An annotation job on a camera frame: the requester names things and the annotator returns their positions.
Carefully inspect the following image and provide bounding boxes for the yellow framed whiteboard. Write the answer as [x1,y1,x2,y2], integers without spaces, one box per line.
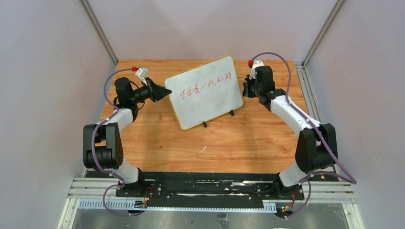
[164,55,244,130]

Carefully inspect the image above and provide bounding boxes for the blue black whiteboard eraser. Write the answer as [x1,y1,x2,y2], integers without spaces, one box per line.
[242,82,249,97]

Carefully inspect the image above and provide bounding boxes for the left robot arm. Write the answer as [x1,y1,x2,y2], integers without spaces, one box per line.
[83,77,172,194]

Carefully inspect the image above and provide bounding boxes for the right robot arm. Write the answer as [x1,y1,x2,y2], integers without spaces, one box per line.
[243,66,338,198]

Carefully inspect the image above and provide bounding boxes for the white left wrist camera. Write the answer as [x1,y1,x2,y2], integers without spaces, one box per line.
[135,67,149,80]

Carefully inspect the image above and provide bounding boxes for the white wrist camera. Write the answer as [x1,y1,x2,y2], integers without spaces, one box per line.
[135,67,149,80]
[248,60,264,80]

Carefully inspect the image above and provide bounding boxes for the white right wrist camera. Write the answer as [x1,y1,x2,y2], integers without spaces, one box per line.
[248,60,264,80]

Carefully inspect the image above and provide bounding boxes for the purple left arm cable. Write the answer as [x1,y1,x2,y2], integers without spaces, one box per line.
[91,67,145,217]

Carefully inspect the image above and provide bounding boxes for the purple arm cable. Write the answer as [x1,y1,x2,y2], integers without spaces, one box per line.
[250,52,358,219]
[91,67,145,217]

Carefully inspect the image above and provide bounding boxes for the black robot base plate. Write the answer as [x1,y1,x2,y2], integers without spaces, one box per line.
[116,171,304,209]

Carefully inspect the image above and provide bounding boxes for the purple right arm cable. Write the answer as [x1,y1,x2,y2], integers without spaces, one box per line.
[250,52,358,219]

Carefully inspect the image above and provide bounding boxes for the aluminium frame rails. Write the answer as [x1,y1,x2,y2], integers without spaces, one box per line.
[58,172,364,229]

